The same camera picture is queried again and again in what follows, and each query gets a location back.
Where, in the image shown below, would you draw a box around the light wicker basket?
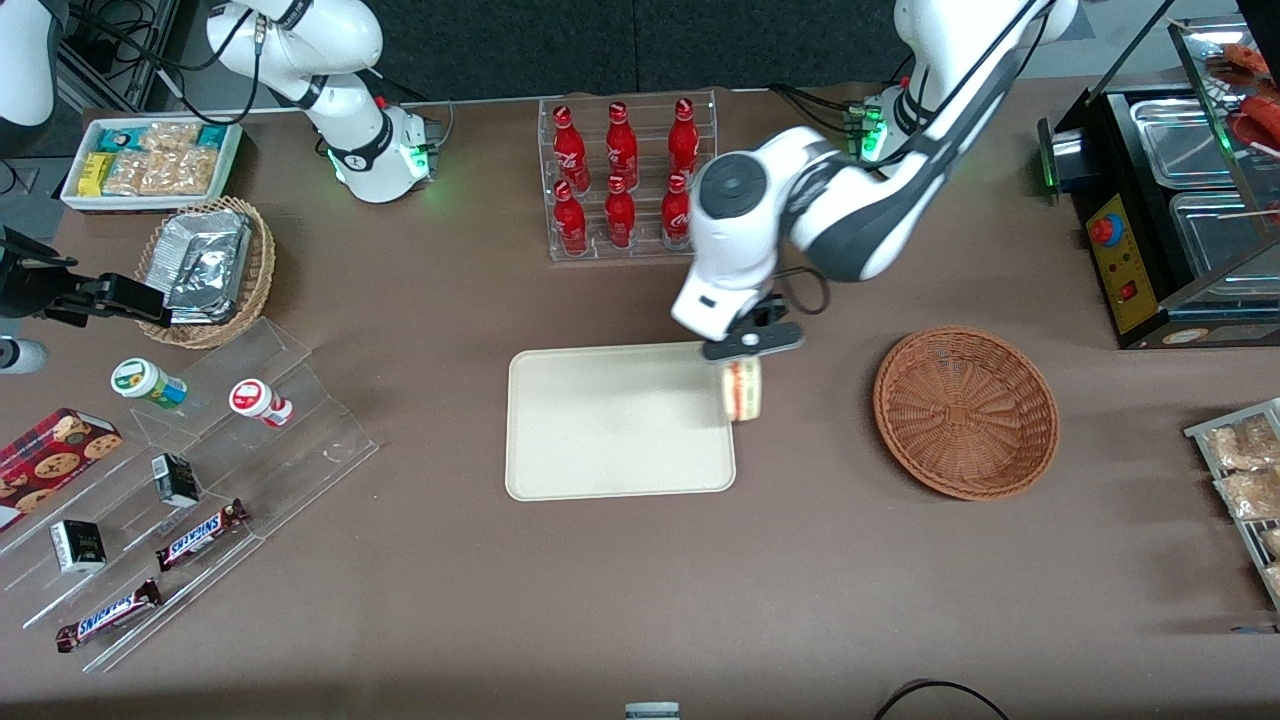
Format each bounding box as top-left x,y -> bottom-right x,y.
135,196 -> 277,350

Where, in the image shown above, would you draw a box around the red lid white cup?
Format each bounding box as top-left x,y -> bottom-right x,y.
228,378 -> 294,429

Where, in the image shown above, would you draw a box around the black floor cable loop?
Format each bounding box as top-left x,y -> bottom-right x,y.
872,679 -> 1009,720

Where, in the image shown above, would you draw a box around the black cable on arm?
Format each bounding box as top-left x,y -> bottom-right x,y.
776,264 -> 833,317
62,0 -> 266,126

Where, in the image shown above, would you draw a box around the silver foil packet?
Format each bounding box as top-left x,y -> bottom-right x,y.
160,209 -> 253,313
168,300 -> 239,327

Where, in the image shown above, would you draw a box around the cream plastic tray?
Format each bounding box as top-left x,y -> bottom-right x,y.
505,341 -> 738,502

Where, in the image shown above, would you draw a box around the red tartan cookie box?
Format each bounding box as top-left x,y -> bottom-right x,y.
0,407 -> 124,534

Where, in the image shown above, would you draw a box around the small black carton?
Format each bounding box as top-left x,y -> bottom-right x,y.
50,518 -> 107,574
150,452 -> 201,509

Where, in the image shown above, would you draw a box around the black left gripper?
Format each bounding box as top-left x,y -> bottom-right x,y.
702,294 -> 805,362

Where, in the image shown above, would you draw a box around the black cables at left base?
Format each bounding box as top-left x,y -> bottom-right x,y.
768,84 -> 867,136

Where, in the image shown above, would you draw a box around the clear acrylic bottle rack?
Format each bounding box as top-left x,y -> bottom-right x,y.
538,88 -> 719,263

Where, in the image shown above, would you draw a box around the triangular sandwich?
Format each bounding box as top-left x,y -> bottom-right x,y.
721,357 -> 764,424

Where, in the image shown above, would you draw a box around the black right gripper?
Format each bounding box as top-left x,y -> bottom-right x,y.
0,228 -> 173,327

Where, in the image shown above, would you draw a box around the black food warmer cabinet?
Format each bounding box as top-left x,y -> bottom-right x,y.
1038,15 -> 1280,350

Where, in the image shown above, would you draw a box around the clear bag of crackers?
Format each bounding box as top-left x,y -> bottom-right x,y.
1215,470 -> 1280,521
1205,415 -> 1280,473

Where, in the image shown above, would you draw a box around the red cola bottle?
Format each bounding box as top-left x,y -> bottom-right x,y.
661,172 -> 694,249
605,102 -> 641,191
553,180 -> 589,257
553,105 -> 592,193
667,97 -> 701,187
604,175 -> 638,250

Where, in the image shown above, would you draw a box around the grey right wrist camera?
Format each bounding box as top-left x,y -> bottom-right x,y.
0,338 -> 49,376

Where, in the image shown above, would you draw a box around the steel warmer pan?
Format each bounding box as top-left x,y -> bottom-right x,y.
1128,96 -> 1246,189
1168,190 -> 1280,279

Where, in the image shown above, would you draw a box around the white rectangular snack tray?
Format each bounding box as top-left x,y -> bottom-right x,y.
60,118 -> 244,213

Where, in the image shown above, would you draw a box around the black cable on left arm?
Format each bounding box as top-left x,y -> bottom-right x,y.
776,264 -> 833,317

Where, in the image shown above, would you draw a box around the tray of wrapped snacks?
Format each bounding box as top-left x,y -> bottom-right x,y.
1185,398 -> 1280,611

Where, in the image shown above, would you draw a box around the brown Snickers bar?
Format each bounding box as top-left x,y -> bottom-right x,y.
55,578 -> 163,653
155,498 -> 251,573

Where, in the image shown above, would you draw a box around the clear acrylic stepped display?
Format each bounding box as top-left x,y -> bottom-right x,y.
0,318 -> 381,674

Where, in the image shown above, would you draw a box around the brown wicker basket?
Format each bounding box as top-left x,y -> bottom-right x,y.
873,326 -> 1060,501

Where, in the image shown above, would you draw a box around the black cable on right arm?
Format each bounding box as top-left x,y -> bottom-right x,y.
62,0 -> 266,126

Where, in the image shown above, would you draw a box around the green lid white cup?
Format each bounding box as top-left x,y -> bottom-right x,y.
110,357 -> 189,411

